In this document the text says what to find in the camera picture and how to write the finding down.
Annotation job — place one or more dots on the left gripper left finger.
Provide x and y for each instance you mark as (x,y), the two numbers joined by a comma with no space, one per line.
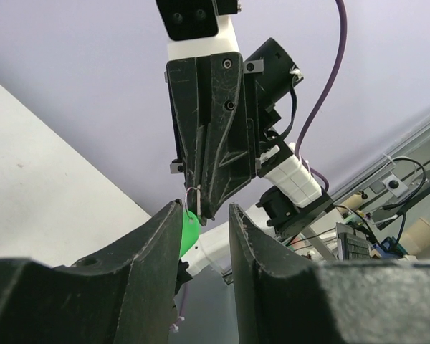
(122,293)

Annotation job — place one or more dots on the silver key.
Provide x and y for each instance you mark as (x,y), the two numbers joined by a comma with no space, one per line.
(198,204)

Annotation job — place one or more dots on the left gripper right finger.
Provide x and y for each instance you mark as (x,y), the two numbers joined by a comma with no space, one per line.
(282,297)

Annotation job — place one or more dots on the metal keyring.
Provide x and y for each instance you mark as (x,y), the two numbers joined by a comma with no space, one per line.
(190,200)

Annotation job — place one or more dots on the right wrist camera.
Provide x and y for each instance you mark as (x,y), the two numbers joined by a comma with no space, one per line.
(199,28)

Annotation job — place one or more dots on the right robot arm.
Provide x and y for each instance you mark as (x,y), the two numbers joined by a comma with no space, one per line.
(295,198)

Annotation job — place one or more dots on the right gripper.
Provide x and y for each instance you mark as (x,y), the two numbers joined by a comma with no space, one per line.
(222,157)

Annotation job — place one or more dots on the black keyboard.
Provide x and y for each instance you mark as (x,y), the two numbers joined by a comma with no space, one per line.
(351,246)

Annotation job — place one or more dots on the green key tag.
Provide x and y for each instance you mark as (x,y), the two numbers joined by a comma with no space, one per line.
(190,232)

